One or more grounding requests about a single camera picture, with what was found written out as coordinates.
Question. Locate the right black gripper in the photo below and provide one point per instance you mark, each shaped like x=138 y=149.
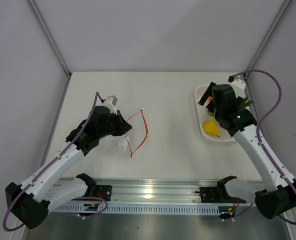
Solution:
x=209 y=93

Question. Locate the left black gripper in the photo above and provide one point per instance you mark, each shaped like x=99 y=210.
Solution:
x=123 y=125

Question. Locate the clear zip top bag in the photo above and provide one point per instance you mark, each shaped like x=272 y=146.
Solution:
x=126 y=145

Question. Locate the toy pineapple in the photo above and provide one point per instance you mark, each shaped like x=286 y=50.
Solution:
x=244 y=102

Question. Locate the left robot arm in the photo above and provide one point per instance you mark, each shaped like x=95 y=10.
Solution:
x=34 y=198

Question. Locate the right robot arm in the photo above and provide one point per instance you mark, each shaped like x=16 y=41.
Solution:
x=279 y=192

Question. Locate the white perforated basket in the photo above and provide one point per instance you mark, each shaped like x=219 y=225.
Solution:
x=203 y=116

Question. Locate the yellow pear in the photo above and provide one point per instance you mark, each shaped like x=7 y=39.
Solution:
x=210 y=128

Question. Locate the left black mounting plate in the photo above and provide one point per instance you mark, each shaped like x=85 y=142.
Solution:
x=103 y=192

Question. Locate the black mounting plate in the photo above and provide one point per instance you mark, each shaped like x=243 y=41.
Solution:
x=217 y=195
x=103 y=192

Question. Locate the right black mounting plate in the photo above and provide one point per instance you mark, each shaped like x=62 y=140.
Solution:
x=217 y=195

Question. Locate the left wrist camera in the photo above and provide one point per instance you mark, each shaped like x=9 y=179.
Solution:
x=110 y=103

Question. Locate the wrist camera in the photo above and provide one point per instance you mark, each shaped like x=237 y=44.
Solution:
x=110 y=103
x=237 y=84

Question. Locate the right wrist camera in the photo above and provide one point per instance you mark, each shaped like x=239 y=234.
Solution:
x=237 y=84

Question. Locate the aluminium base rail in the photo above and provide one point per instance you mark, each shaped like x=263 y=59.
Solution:
x=157 y=192

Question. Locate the white slotted cable duct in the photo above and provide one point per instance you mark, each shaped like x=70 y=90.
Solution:
x=157 y=209

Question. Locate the left aluminium frame post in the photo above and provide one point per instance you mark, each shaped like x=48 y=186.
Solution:
x=36 y=12

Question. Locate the aluminium frame post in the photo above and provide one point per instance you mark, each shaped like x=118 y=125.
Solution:
x=273 y=27
x=36 y=12

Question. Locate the right aluminium frame post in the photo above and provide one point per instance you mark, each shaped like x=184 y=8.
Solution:
x=273 y=27

